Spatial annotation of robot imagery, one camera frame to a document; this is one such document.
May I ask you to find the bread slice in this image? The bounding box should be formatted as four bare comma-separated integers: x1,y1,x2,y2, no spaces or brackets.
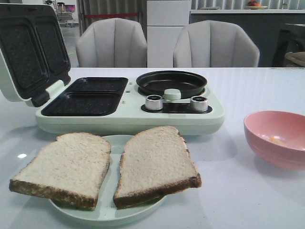
113,126,202,208
9,133,112,210

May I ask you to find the pink bowl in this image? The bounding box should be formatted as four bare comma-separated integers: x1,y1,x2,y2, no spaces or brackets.
244,111,305,170

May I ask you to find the green breakfast maker lid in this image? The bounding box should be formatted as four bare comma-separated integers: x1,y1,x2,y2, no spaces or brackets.
0,3,71,107

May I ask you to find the green breakfast maker base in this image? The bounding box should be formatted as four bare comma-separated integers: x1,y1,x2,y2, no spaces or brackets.
36,77,224,135

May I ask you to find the left silver control knob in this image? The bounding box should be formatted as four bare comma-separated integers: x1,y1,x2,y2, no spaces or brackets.
145,94,163,111

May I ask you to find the silver control knob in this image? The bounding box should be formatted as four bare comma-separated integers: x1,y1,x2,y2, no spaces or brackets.
190,96,208,112
145,94,163,111

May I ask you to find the right silver control knob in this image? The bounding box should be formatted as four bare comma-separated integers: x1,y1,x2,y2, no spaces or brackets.
190,96,208,112

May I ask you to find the black round frying pan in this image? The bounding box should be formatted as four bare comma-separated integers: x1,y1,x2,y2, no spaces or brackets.
136,70,207,99

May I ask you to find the left grey upholstered chair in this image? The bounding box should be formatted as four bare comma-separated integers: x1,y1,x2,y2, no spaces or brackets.
76,18,147,68

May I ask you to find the grey upholstered chair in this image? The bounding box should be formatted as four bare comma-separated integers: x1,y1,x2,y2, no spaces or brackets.
76,18,147,68
173,20,260,68

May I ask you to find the right grey upholstered chair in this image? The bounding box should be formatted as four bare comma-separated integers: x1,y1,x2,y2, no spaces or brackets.
173,20,260,68

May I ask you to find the white cabinet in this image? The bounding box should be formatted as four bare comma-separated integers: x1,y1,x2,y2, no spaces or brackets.
147,0,191,68

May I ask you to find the light green round plate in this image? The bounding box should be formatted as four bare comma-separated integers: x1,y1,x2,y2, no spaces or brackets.
50,135,166,226

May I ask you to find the grey kitchen counter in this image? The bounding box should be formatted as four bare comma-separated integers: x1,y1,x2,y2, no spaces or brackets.
190,9,305,67

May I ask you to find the fruit plate on counter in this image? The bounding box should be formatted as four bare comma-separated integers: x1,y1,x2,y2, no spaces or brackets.
245,0,268,10

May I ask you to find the dark appliance at right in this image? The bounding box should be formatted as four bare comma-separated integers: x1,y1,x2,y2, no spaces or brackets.
272,23,305,67

